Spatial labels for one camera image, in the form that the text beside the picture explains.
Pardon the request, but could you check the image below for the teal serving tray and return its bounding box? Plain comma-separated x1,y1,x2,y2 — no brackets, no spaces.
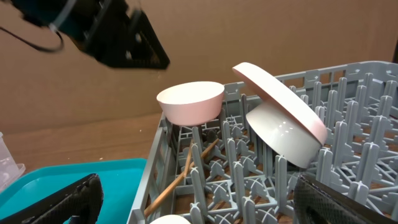
1,159,146,223

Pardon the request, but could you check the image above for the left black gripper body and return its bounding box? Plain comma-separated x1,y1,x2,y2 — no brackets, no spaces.
73,0,140,67

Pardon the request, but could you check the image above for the white round plate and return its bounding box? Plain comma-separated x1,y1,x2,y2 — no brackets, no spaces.
232,62,328,144

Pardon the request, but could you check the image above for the white cup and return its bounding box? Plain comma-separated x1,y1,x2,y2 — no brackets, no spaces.
150,215,190,224

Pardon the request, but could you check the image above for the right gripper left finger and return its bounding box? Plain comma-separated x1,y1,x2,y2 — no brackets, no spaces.
1,174,103,224

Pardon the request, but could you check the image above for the grey bowl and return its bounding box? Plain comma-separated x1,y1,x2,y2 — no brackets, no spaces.
246,102,321,169

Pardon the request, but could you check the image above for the clear plastic bin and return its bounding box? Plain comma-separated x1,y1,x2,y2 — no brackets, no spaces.
0,133,25,192

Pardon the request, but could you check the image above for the grey dishwasher rack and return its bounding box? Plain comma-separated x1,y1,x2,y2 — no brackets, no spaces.
127,61,397,223

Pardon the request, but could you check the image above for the wooden chopstick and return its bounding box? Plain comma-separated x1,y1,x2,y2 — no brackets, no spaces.
183,138,194,178
143,139,220,218

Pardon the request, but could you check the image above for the pink bowl with food scraps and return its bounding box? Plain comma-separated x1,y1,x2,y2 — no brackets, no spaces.
156,81,224,126

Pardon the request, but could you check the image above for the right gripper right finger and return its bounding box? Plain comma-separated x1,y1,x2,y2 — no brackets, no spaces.
294,174,397,224

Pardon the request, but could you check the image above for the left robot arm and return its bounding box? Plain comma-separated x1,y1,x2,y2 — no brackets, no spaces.
11,0,170,70

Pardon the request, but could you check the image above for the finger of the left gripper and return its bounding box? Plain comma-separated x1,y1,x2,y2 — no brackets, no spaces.
124,9,170,69

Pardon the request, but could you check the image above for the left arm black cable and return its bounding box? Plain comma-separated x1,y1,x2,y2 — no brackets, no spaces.
0,24,65,54

